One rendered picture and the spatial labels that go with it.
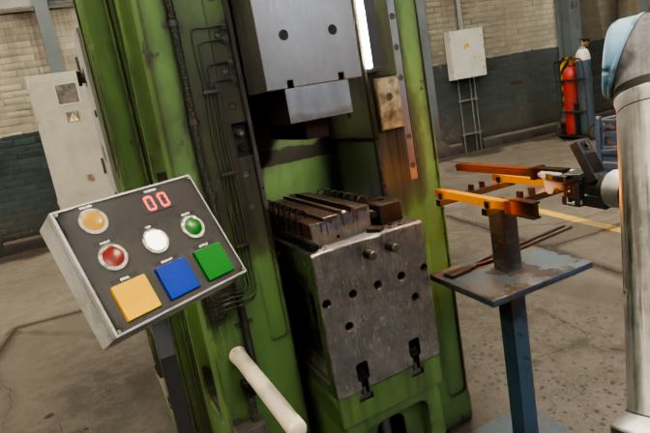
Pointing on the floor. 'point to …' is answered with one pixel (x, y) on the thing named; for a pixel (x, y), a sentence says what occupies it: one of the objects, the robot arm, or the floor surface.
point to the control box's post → (172, 376)
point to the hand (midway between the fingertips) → (544, 171)
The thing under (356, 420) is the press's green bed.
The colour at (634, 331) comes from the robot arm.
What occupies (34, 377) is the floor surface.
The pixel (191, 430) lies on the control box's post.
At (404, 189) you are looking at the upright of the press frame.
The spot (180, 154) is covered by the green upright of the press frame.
